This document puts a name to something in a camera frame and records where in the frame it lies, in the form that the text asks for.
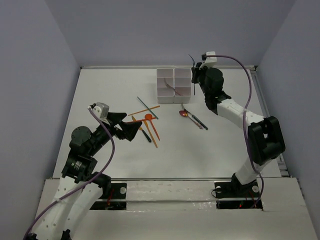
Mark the orange plastic spoon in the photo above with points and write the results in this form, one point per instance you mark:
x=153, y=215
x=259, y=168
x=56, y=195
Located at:
x=149, y=118

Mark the left white divided container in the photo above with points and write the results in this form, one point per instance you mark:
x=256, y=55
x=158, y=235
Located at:
x=164, y=76

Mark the right white divided container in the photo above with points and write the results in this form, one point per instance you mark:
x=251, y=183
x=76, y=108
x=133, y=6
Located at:
x=182, y=85

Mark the white divided container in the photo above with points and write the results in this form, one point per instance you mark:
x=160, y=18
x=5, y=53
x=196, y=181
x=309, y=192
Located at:
x=164, y=76
x=182, y=85

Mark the teal chopstick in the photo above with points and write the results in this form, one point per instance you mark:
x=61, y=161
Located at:
x=148, y=108

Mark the orange chopstick upper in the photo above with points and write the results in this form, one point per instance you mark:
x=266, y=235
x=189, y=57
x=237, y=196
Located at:
x=145, y=110

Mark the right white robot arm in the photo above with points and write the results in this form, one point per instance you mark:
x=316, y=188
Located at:
x=263, y=136

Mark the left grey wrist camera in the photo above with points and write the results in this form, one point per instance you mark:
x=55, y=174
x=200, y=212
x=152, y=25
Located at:
x=100, y=109

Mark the blue metal fork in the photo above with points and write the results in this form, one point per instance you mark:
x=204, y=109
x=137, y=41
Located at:
x=193, y=65

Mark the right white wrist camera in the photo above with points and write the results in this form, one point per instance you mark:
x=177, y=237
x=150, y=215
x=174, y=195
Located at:
x=208, y=59

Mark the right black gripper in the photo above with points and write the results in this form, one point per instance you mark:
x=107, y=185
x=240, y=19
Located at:
x=196, y=71

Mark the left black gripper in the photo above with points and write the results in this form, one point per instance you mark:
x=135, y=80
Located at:
x=116, y=125

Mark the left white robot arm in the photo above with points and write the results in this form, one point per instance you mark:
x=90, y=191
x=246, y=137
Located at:
x=80, y=186

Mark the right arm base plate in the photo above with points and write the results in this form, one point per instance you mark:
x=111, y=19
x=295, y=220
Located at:
x=241, y=197

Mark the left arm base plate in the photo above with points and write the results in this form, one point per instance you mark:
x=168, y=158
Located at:
x=112, y=200

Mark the pink handled silver fork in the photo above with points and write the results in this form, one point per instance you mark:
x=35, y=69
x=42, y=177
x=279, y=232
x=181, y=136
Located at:
x=172, y=87

